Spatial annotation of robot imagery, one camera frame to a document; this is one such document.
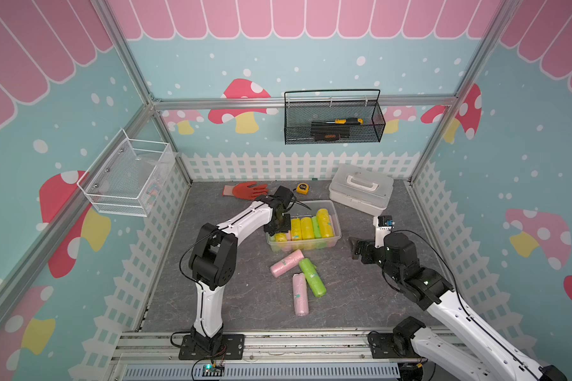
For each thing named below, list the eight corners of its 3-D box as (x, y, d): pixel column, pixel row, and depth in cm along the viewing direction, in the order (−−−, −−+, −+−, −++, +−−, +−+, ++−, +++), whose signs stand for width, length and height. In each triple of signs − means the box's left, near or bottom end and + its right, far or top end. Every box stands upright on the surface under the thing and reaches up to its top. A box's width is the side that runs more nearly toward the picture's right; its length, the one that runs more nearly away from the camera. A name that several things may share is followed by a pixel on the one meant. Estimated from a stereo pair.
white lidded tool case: (326, 201, 115) (329, 183, 105) (343, 172, 127) (347, 153, 118) (379, 222, 107) (388, 204, 97) (391, 189, 120) (400, 170, 110)
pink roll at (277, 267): (274, 278, 88) (274, 275, 87) (269, 270, 90) (268, 267, 89) (305, 258, 94) (305, 255, 92) (299, 250, 96) (299, 247, 94)
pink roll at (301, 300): (295, 316, 82) (295, 314, 79) (292, 276, 90) (292, 273, 88) (309, 315, 82) (310, 312, 79) (305, 275, 91) (305, 272, 88)
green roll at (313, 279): (314, 299, 85) (315, 296, 83) (298, 264, 94) (298, 260, 91) (327, 293, 86) (328, 290, 84) (309, 259, 95) (310, 256, 92)
